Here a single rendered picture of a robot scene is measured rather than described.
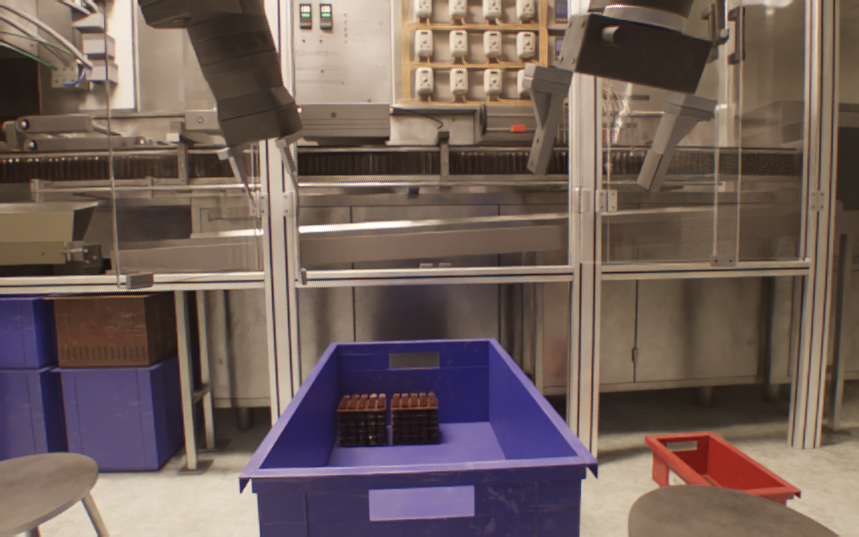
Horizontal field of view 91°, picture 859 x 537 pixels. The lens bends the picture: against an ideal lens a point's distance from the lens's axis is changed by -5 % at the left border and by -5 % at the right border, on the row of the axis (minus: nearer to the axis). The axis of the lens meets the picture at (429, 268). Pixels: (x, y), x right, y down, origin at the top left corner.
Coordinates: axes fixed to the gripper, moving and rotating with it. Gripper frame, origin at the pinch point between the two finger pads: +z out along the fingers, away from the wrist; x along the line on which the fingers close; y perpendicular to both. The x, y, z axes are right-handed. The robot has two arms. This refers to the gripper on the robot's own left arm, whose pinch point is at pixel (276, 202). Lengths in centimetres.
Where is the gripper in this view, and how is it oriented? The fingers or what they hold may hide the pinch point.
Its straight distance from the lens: 49.8
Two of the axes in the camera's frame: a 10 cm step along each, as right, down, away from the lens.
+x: -9.8, 1.2, 1.8
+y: 1.1, -4.7, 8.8
